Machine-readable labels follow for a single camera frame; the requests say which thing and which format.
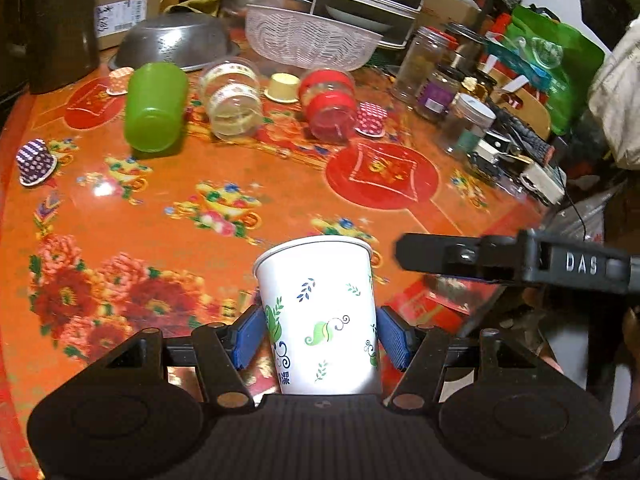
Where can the tall clear glass jar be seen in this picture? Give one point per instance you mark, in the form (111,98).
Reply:
(426,50)

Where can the steel colander bowl upside down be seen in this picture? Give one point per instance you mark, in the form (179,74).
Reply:
(189,40)

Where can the small yellow plastic cup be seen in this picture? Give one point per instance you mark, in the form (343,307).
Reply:
(282,88)

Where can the finger of the black right gripper das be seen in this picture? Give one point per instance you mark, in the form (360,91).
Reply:
(532,257)

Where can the clear jar with white tape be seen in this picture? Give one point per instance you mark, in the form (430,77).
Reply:
(229,89)

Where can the red floral tablecloth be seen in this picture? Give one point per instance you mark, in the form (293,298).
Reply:
(113,242)

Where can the jar with grey lid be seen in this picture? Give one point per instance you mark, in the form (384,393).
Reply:
(464,126)

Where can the jar with purple label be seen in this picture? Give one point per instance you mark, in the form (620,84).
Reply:
(438,91)

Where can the white paper cup green print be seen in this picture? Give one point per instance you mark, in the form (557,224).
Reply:
(318,296)

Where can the purple polka dot cupcake liner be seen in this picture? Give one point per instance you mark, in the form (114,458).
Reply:
(35,163)

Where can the orange polka dot cupcake liner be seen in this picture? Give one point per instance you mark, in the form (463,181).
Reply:
(118,81)

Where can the red white cupcake liner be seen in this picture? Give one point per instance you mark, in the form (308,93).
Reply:
(370,120)

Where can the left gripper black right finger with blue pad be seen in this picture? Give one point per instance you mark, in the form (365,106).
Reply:
(433,364)

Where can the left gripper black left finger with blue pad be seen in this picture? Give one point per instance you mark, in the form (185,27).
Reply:
(218,352)

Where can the green plastic cup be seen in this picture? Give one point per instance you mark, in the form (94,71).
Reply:
(154,107)

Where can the green plastic bag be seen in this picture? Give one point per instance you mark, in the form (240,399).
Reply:
(556,59)

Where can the dark brown plastic pitcher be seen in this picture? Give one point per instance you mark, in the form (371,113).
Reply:
(56,39)

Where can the clear white plastic basket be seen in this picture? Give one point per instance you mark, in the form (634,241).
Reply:
(307,41)

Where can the red lidded clear jar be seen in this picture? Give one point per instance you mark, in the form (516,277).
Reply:
(328,101)

